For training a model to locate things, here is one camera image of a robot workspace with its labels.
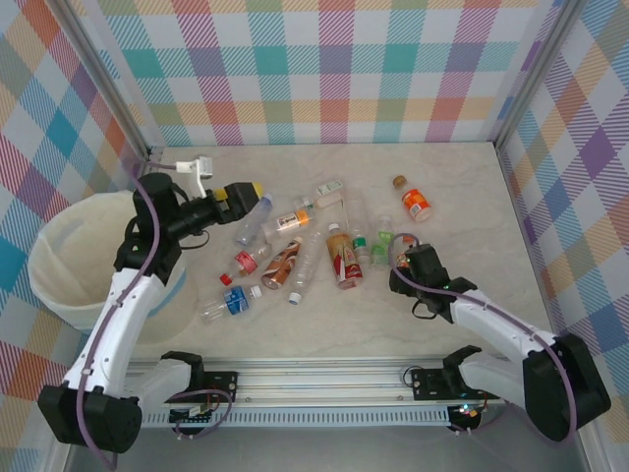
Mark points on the clear bottle blue cap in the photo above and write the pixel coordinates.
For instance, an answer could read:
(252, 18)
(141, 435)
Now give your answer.
(253, 221)

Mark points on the small bottle colourful label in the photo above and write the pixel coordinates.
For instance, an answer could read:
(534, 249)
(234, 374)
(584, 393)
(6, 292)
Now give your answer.
(402, 255)

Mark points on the clear bottle orange white label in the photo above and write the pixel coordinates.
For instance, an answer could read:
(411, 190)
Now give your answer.
(287, 221)

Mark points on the small clear bottle green cap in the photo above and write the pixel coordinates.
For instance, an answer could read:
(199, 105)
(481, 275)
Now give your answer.
(303, 201)

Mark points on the clear bottle green label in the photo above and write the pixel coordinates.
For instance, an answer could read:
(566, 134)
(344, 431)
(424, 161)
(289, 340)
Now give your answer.
(382, 241)

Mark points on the orange bottle brown cap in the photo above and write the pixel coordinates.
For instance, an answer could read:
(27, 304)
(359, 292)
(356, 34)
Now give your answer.
(415, 204)

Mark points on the clear bottle red label cap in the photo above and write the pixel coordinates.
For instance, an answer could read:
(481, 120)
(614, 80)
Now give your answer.
(245, 261)

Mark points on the clear bottle green band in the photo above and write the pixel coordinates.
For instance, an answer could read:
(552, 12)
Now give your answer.
(361, 248)

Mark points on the crushed brown orange bottle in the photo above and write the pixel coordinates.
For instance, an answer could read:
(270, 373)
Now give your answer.
(280, 263)

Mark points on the tea bottle yellow red label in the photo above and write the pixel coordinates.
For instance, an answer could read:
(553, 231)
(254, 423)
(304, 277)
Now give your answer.
(345, 258)

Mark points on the large clear plastic bottle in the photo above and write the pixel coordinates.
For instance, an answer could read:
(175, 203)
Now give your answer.
(358, 216)

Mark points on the clear bottle white cap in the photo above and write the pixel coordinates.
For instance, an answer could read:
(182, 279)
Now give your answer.
(305, 268)

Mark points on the clear bottle blue label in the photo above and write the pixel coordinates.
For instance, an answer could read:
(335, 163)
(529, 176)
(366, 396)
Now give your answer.
(233, 301)

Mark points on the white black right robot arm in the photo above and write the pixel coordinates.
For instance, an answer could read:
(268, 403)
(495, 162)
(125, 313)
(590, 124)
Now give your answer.
(491, 319)

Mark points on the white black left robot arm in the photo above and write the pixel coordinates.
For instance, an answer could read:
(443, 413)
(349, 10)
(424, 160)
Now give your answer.
(123, 314)

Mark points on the white round bin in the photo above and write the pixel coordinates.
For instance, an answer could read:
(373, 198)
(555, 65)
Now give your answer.
(74, 236)

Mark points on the small bottle green white label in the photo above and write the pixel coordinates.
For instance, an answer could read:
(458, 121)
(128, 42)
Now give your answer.
(330, 187)

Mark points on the small beige bottle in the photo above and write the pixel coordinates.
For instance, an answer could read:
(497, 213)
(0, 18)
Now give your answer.
(330, 200)

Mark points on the small lit circuit board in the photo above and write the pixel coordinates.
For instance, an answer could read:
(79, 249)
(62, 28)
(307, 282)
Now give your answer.
(469, 412)

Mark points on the green circuit board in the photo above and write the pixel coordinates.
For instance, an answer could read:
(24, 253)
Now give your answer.
(191, 415)

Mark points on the aluminium frame post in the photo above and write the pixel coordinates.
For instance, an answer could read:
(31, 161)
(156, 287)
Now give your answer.
(535, 74)
(105, 83)

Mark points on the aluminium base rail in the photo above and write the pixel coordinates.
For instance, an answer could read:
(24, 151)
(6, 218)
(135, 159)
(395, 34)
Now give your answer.
(319, 383)

